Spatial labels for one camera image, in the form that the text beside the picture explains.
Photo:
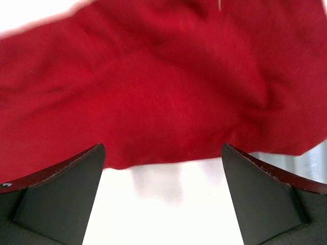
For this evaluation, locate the dark red t shirt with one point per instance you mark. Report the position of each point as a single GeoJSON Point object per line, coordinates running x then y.
{"type": "Point", "coordinates": [164, 82]}

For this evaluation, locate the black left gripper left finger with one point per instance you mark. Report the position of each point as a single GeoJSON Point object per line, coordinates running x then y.
{"type": "Point", "coordinates": [53, 205]}

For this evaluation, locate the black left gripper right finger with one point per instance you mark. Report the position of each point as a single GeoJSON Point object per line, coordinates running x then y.
{"type": "Point", "coordinates": [272, 205]}

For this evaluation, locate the aluminium front mounting rail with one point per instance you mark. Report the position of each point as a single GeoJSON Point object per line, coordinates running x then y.
{"type": "Point", "coordinates": [310, 165]}

